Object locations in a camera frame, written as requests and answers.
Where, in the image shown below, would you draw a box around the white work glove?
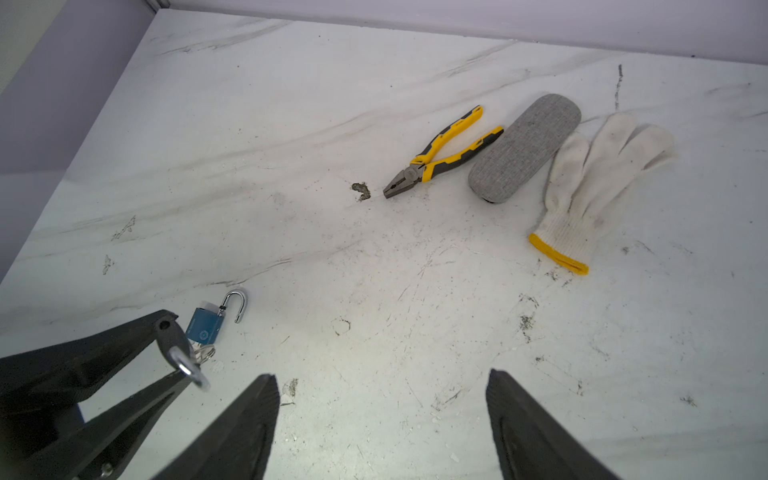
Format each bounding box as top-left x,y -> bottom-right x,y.
529,113 -> 674,275

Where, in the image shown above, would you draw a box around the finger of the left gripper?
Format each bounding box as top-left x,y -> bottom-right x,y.
1,371 -> 191,479
1,310 -> 191,414

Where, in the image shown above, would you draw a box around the small black padlock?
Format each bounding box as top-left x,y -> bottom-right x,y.
154,320 -> 210,391

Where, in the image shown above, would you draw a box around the small dark debris piece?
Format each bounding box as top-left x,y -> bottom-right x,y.
351,182 -> 371,202

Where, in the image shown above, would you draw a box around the blue padlock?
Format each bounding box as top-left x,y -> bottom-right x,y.
185,289 -> 248,346

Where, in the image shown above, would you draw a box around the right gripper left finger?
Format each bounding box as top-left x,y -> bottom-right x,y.
155,374 -> 281,479

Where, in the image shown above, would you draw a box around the grey fabric case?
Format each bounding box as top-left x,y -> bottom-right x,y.
468,93 -> 582,204

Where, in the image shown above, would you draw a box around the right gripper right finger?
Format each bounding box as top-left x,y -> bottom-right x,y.
486,369 -> 618,480

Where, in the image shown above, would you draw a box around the yellow black pliers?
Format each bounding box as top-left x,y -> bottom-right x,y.
382,104 -> 505,200

